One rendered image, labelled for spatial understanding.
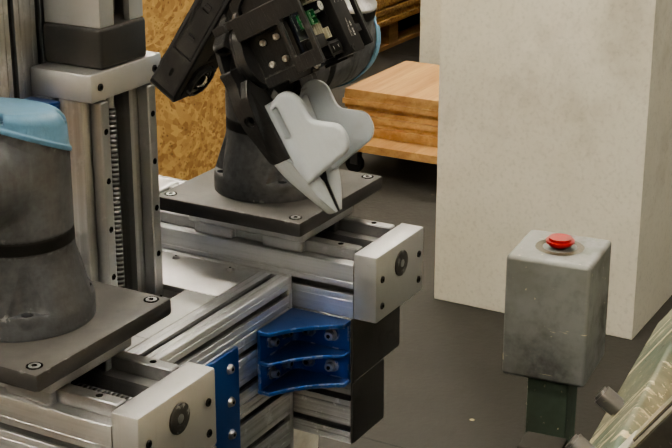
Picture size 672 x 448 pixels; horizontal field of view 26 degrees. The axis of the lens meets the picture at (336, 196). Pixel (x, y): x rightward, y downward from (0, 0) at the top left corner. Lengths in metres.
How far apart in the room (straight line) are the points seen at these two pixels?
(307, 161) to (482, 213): 3.12
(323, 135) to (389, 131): 4.34
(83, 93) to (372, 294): 0.45
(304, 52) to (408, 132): 4.34
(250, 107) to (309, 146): 0.05
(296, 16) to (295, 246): 0.92
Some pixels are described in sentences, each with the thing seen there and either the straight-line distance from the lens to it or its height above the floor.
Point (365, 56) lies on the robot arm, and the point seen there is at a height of 1.19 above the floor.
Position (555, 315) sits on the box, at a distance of 2.03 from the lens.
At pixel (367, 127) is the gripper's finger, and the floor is 1.37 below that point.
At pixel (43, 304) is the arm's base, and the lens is 1.50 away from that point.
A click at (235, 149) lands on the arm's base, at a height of 1.10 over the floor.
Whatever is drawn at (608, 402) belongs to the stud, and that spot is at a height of 0.87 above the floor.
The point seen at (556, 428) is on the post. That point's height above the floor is 0.67.
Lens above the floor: 1.65
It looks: 19 degrees down
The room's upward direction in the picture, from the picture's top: straight up
